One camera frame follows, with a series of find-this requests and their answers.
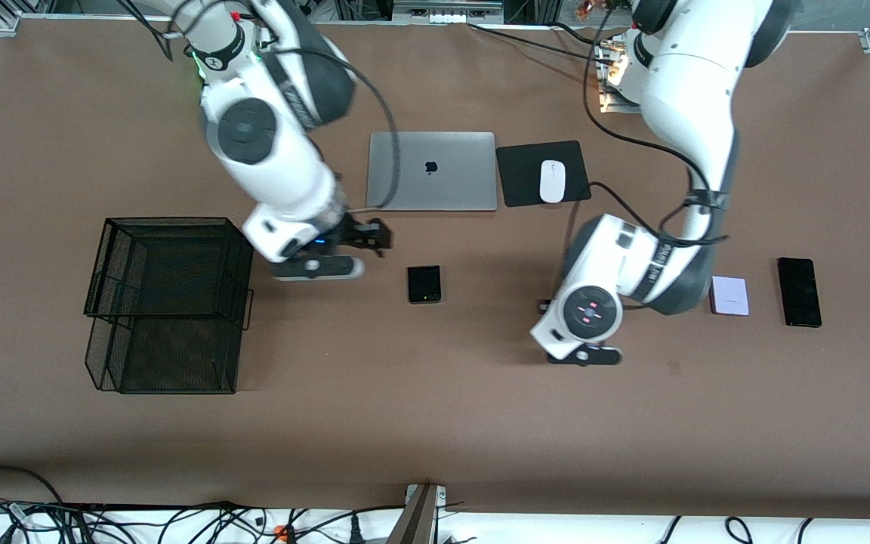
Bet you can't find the small black flip phone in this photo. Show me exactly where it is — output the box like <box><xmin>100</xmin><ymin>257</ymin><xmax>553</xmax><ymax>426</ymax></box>
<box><xmin>407</xmin><ymin>265</ymin><xmax>443</xmax><ymax>305</ymax></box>

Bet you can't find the lavender flip phone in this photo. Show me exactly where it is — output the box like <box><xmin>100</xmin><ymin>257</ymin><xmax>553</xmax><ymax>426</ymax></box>
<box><xmin>709</xmin><ymin>276</ymin><xmax>750</xmax><ymax>317</ymax></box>

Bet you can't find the large black smartphone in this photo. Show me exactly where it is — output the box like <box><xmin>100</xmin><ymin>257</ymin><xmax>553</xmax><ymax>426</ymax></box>
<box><xmin>777</xmin><ymin>258</ymin><xmax>822</xmax><ymax>329</ymax></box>

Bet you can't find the silver closed laptop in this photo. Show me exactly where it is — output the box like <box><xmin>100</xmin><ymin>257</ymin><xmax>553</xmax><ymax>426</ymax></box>
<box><xmin>366</xmin><ymin>132</ymin><xmax>498</xmax><ymax>212</ymax></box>

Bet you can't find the white computer mouse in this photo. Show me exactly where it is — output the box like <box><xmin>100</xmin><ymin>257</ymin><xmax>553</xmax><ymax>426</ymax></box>
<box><xmin>539</xmin><ymin>159</ymin><xmax>567</xmax><ymax>204</ymax></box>

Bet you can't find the black mouse pad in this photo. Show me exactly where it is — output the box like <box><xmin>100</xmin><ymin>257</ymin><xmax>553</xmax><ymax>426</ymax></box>
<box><xmin>495</xmin><ymin>140</ymin><xmax>592</xmax><ymax>209</ymax></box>

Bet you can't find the black mesh two-tier tray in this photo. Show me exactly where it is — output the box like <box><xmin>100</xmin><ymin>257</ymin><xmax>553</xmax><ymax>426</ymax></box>
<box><xmin>84</xmin><ymin>218</ymin><xmax>255</xmax><ymax>395</ymax></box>

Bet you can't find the white power strip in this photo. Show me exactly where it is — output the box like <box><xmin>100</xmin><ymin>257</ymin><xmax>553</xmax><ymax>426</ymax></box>
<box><xmin>393</xmin><ymin>0</ymin><xmax>504</xmax><ymax>24</ymax></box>

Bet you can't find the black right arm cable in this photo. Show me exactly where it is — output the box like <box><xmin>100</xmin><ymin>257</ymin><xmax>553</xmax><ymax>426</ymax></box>
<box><xmin>114</xmin><ymin>0</ymin><xmax>400</xmax><ymax>214</ymax></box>

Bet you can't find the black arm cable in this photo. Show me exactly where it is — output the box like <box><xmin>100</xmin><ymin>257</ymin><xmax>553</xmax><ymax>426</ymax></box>
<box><xmin>114</xmin><ymin>0</ymin><xmax>400</xmax><ymax>214</ymax></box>
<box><xmin>565</xmin><ymin>0</ymin><xmax>731</xmax><ymax>262</ymax></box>

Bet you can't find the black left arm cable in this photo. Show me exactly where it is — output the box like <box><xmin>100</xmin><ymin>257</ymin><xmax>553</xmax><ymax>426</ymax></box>
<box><xmin>565</xmin><ymin>0</ymin><xmax>731</xmax><ymax>262</ymax></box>

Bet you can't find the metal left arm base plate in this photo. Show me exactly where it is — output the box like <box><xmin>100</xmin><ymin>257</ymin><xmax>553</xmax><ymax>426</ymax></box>
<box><xmin>595</xmin><ymin>39</ymin><xmax>646</xmax><ymax>115</ymax></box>

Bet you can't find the black table cable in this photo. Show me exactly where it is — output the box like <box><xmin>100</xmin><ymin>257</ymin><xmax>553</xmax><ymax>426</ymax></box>
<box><xmin>467</xmin><ymin>23</ymin><xmax>611</xmax><ymax>63</ymax></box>

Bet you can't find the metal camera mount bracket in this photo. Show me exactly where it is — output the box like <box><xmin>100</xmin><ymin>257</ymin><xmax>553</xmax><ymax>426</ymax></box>
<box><xmin>386</xmin><ymin>484</ymin><xmax>448</xmax><ymax>544</ymax></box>

